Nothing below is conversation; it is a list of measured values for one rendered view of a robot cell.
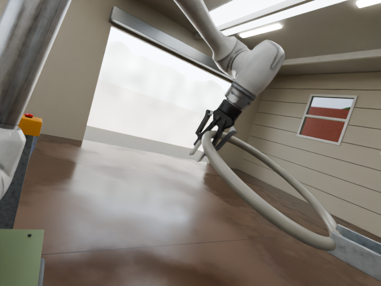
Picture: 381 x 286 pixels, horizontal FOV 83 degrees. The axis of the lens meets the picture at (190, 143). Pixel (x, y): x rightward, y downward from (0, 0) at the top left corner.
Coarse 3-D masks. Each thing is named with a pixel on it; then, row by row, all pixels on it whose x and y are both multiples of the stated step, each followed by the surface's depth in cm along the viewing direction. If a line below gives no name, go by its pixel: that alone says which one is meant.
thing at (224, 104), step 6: (222, 102) 70; (228, 102) 69; (222, 108) 69; (228, 108) 68; (234, 108) 68; (216, 114) 73; (222, 114) 72; (228, 114) 69; (234, 114) 69; (228, 120) 71; (234, 120) 71; (228, 126) 71
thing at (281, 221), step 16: (208, 144) 59; (240, 144) 86; (224, 176) 50; (288, 176) 84; (240, 192) 48; (304, 192) 79; (256, 208) 46; (272, 208) 46; (320, 208) 71; (288, 224) 45; (336, 224) 63; (304, 240) 46; (320, 240) 47
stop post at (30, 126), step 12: (24, 120) 105; (36, 120) 108; (24, 132) 106; (36, 132) 108; (24, 156) 110; (24, 168) 111; (12, 180) 109; (12, 192) 110; (0, 204) 109; (12, 204) 112; (0, 216) 110; (12, 216) 113; (0, 228) 111; (12, 228) 114
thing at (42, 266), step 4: (40, 260) 60; (44, 260) 61; (40, 264) 59; (44, 264) 60; (40, 268) 58; (44, 268) 59; (40, 272) 57; (40, 276) 55; (40, 280) 54; (40, 284) 53
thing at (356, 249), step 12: (336, 228) 59; (336, 240) 50; (348, 240) 49; (360, 240) 56; (372, 240) 54; (336, 252) 50; (348, 252) 48; (360, 252) 47; (372, 252) 46; (360, 264) 47; (372, 264) 46; (372, 276) 45
